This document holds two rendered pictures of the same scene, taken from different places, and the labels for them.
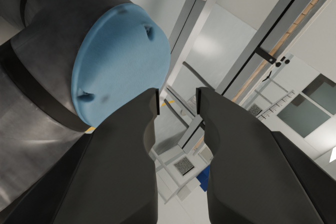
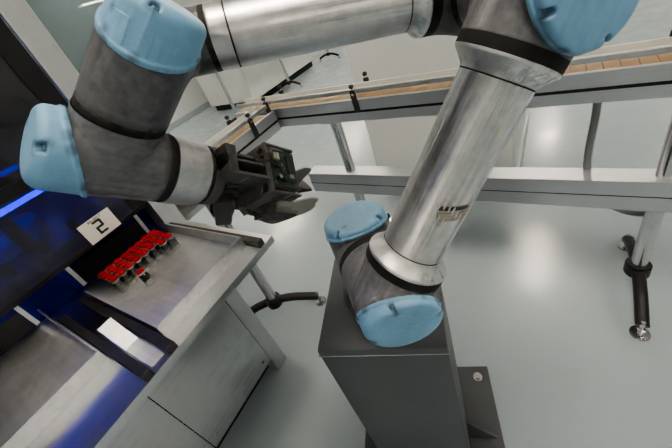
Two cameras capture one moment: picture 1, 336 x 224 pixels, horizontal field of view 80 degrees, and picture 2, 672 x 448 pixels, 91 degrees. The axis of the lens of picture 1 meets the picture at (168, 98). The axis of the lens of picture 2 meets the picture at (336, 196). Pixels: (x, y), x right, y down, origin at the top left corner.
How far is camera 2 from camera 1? 54 cm
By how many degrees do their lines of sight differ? 69
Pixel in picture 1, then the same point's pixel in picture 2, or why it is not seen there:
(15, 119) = (349, 266)
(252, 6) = not seen: hidden behind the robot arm
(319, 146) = not seen: outside the picture
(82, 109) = (343, 235)
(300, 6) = (420, 96)
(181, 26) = (521, 194)
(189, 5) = (491, 194)
